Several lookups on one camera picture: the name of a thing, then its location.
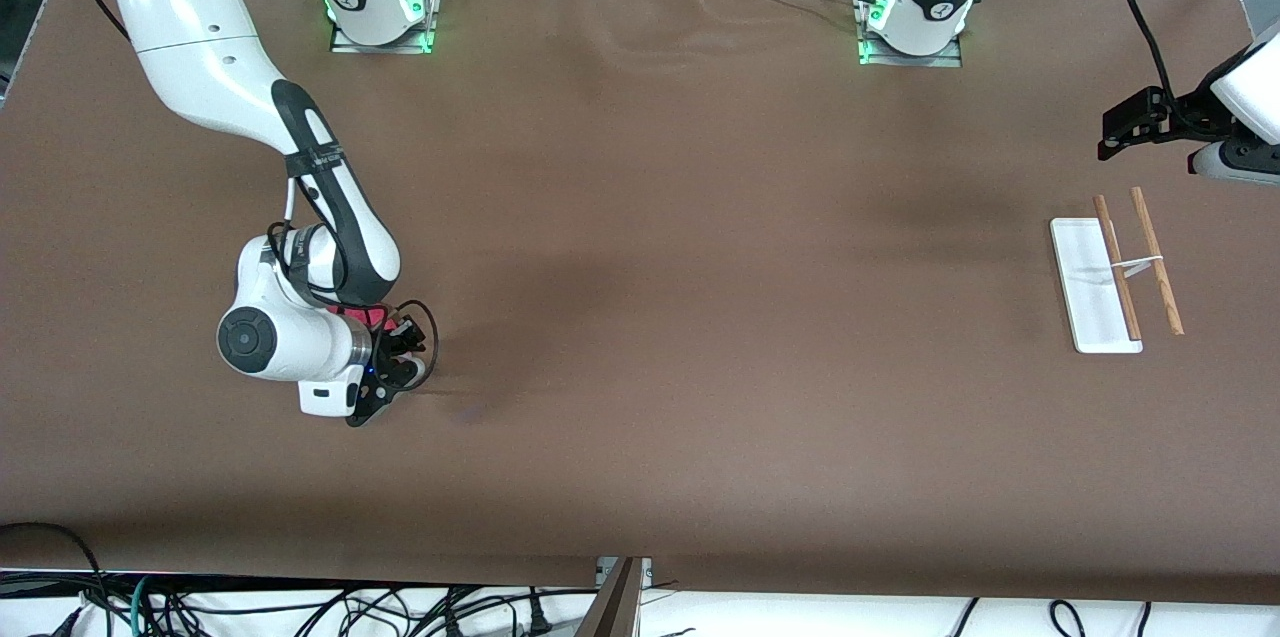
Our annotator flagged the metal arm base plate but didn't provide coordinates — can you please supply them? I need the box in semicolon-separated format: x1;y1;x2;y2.
856;0;965;70
329;0;439;56

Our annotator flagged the black arched floor cable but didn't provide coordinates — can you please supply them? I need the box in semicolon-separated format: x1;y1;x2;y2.
0;521;113;637

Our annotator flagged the white rack with wooden rods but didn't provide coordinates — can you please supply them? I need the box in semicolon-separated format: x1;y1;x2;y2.
1048;185;1187;356

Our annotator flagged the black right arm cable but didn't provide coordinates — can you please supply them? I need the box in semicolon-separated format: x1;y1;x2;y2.
265;147;439;393

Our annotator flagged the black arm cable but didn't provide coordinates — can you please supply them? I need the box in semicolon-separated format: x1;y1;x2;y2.
1118;0;1201;130
265;147;439;393

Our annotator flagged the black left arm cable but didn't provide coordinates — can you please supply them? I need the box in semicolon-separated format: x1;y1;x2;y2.
1118;0;1201;130

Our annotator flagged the aluminium profile beam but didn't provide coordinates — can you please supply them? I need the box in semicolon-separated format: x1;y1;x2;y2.
575;557;647;637

